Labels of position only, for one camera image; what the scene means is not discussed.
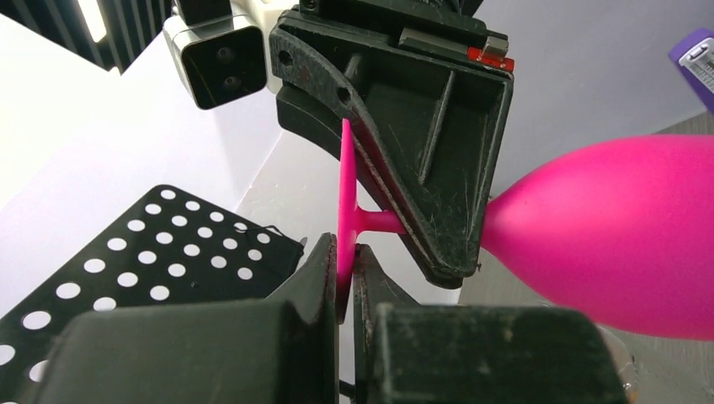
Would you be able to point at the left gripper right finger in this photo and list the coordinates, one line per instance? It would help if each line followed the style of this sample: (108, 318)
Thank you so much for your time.
(406, 352)

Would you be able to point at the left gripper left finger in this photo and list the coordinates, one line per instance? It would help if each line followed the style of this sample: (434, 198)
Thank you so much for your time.
(281, 349)

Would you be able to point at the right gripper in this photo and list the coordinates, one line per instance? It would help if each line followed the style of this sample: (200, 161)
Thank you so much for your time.
(427, 89)

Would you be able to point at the pink plastic goblet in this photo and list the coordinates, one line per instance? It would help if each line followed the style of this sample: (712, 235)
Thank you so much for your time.
(621, 230)

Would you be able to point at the black music stand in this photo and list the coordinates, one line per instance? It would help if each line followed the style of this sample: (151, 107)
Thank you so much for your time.
(169, 247)

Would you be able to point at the purple tape dispenser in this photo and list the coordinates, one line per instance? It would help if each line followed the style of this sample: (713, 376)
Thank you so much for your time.
(693, 58)

